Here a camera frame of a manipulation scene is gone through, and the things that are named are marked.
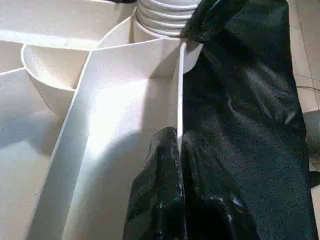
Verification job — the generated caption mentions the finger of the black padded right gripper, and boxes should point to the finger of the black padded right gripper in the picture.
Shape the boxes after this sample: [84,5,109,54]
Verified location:
[179,0,241,48]

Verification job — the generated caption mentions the black work mat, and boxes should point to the black work mat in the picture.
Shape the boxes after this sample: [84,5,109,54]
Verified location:
[109,0,319,240]

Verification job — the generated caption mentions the black floor cables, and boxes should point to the black floor cables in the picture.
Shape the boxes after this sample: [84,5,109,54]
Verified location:
[296,84,320,92]

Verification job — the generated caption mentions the white plastic table top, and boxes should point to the white plastic table top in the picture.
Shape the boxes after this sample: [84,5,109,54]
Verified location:
[0,0,205,240]

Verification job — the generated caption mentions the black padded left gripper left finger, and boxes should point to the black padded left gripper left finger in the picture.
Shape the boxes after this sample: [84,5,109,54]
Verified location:
[122,126,187,240]

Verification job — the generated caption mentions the white plastic table leg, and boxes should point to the white plastic table leg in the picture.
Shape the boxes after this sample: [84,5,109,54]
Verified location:
[134,0,204,39]

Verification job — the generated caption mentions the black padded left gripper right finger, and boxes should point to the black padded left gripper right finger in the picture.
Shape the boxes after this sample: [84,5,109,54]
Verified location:
[180,134,260,240]

